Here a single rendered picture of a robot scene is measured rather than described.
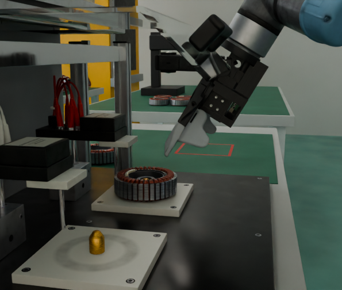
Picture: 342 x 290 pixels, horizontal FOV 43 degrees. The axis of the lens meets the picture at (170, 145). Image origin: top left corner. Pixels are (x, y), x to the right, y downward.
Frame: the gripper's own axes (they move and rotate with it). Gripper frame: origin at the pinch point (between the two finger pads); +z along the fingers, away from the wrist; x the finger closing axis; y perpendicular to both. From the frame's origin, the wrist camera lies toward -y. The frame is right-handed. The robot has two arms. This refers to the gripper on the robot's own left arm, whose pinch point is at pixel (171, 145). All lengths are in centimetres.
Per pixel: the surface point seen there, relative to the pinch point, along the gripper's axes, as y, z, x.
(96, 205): -5.0, 13.4, -7.6
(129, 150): -8.6, 11.2, 18.0
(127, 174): -3.8, 8.3, -1.6
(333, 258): 91, 48, 148
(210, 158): 8.0, 9.4, 42.0
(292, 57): 39, -36, 508
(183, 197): 6.7, 6.5, -1.2
